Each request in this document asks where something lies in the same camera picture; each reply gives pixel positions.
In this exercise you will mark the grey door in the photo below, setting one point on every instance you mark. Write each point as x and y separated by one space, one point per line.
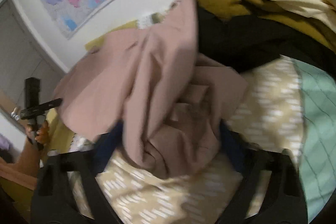
15 56

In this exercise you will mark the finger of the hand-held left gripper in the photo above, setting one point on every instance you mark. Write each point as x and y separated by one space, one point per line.
51 103

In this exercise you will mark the beige patterned blanket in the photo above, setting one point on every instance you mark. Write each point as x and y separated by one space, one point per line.
267 108

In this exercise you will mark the wooden bed frame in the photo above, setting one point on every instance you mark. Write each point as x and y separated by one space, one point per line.
15 174

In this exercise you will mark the white patterned cloth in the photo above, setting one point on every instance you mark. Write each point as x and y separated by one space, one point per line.
145 20

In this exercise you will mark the person's left hand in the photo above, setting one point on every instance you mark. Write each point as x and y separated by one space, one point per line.
42 134

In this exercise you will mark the green checked cloth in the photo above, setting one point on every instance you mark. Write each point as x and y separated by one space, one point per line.
320 134

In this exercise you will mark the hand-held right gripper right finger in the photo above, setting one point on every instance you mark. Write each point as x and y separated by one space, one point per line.
232 146

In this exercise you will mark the black cloth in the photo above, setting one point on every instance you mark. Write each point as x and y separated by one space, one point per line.
249 40

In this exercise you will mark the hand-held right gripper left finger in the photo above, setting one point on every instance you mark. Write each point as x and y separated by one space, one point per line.
109 146

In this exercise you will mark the pink zip jacket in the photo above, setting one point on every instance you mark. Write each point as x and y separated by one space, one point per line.
157 69

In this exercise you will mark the mustard cloth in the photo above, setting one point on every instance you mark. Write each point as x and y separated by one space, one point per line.
228 1

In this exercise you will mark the purple cloth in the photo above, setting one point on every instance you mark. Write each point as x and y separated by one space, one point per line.
4 142

